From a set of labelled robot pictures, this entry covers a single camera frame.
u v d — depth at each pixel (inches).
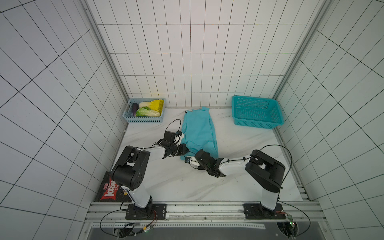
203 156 27.6
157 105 42.9
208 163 27.7
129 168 18.5
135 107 45.1
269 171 19.6
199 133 39.8
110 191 30.6
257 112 46.4
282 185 20.4
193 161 31.3
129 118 41.9
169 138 30.0
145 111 42.0
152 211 27.8
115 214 25.4
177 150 32.5
